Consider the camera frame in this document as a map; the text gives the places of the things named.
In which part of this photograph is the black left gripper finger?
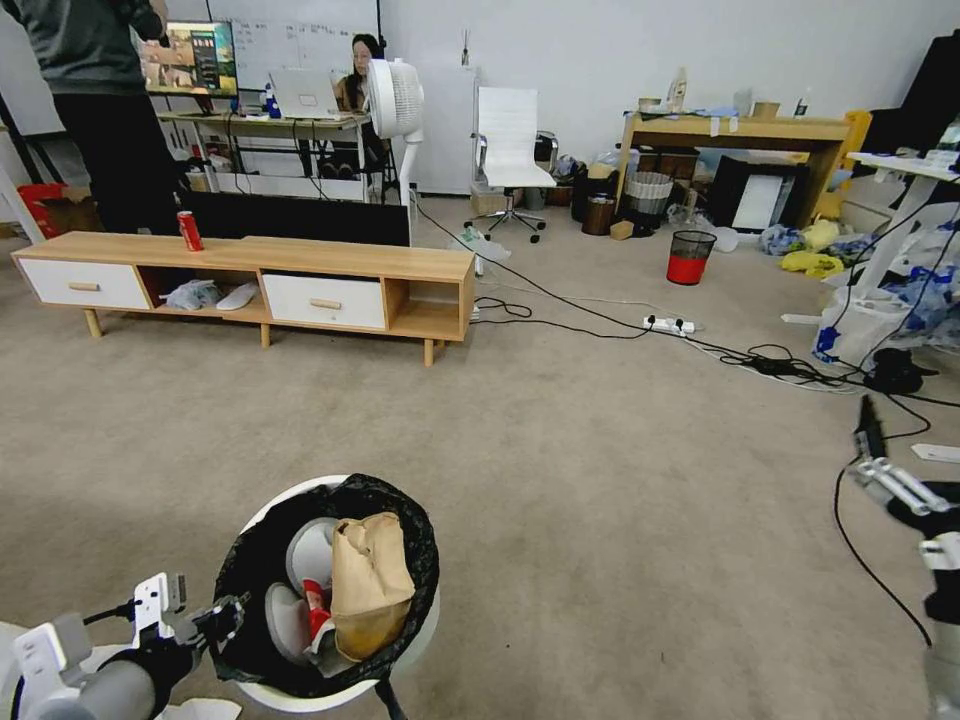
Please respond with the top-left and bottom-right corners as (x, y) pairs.
(212, 591), (251, 641)

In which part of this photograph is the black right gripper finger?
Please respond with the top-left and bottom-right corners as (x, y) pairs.
(847, 393), (952, 517)

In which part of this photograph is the white round trash bin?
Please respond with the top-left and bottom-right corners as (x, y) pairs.
(221, 472), (444, 715)

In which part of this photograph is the black garbage bag liner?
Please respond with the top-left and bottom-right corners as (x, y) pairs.
(212, 472), (441, 699)

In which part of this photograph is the red and black mesh bin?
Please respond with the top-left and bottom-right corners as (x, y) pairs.
(665, 229), (718, 288)

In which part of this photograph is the brown round bin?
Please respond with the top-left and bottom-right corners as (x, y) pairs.
(581, 195), (619, 238)

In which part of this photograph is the white round lid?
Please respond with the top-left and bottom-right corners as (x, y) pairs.
(265, 582), (313, 663)

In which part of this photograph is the black power adapter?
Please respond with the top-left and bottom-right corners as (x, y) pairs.
(872, 347), (925, 392)

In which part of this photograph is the white paper scrap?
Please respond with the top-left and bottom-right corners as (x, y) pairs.
(169, 696), (244, 720)

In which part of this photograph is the red and white wrapper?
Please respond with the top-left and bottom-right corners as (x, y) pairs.
(302, 576), (336, 648)

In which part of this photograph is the white paper cup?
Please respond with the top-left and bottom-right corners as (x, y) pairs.
(287, 516), (339, 595)

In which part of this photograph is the white and blue plastic bag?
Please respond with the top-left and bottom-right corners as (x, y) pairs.
(812, 287), (915, 367)

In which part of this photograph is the brown paper bag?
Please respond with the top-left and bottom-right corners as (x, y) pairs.
(329, 512), (418, 661)

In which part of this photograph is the yellow plastic bag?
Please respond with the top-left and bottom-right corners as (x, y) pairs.
(779, 250), (846, 280)

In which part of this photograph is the blue patterned plastic bag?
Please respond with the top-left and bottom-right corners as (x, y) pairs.
(758, 222), (808, 257)

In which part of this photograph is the white power strip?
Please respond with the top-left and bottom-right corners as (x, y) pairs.
(641, 314), (706, 337)

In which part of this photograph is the black framed white board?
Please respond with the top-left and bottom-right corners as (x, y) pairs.
(707, 154), (810, 235)

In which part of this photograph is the white slipper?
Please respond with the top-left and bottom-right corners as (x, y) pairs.
(215, 282), (261, 313)

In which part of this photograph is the crumpled clear plastic bag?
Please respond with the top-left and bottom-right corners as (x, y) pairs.
(164, 278), (221, 311)

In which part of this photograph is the white drawer with wooden knob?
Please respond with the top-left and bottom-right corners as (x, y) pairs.
(17, 257), (151, 312)
(261, 273), (388, 332)

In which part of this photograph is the light wooden desk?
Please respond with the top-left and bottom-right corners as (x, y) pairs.
(615, 110), (853, 228)

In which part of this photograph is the white woven basket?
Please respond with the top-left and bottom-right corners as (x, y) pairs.
(625, 170), (672, 220)

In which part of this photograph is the wooden TV cabinet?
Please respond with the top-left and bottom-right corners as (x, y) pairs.
(11, 230), (478, 368)

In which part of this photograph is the black flat screen panel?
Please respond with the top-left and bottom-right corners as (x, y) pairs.
(179, 190), (413, 250)

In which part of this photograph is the clear plastic bag with green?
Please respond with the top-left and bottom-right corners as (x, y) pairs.
(448, 227), (513, 262)

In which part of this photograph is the cardboard box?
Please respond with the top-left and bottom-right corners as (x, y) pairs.
(470, 186), (520, 220)

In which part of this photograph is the white office chair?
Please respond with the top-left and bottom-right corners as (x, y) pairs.
(464, 85), (561, 244)

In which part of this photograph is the white tall cabinet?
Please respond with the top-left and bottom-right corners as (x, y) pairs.
(410, 65), (482, 199)

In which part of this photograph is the white laptop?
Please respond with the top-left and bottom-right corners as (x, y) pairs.
(267, 68), (354, 121)

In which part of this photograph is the standing person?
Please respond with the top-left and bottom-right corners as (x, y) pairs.
(13, 0), (183, 237)

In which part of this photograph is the seated person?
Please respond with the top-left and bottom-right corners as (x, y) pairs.
(332, 32), (385, 115)

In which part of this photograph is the computer monitor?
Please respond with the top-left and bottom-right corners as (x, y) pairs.
(140, 20), (241, 99)

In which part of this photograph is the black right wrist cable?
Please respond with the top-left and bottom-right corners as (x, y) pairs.
(833, 463), (936, 648)

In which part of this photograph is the tangled black cable bundle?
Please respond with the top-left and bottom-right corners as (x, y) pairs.
(721, 343), (864, 395)

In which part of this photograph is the white frame standing desk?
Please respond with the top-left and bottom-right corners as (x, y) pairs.
(779, 148), (960, 325)

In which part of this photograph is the long black floor cable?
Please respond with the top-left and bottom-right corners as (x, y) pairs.
(414, 196), (755, 354)

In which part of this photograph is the wooden office desk white frame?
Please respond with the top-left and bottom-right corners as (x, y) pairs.
(155, 110), (378, 202)

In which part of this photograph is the white pedestal fan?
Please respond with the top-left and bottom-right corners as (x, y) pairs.
(364, 57), (427, 209)

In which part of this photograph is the wall whiteboard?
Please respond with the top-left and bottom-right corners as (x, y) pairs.
(208, 14), (378, 93)

